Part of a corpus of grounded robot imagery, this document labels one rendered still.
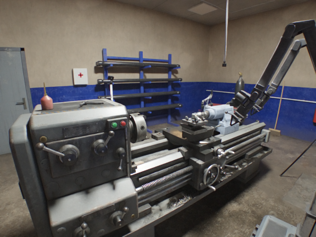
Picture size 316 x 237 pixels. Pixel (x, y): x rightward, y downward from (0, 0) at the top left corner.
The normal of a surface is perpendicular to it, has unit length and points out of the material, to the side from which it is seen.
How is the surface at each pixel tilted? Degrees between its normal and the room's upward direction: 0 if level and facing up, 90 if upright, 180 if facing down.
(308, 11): 90
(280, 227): 0
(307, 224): 90
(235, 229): 0
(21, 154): 90
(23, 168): 90
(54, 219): 32
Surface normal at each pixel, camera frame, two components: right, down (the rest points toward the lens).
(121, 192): 0.29, -0.71
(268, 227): 0.00, -0.97
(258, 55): -0.83, 0.14
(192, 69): 0.56, 0.21
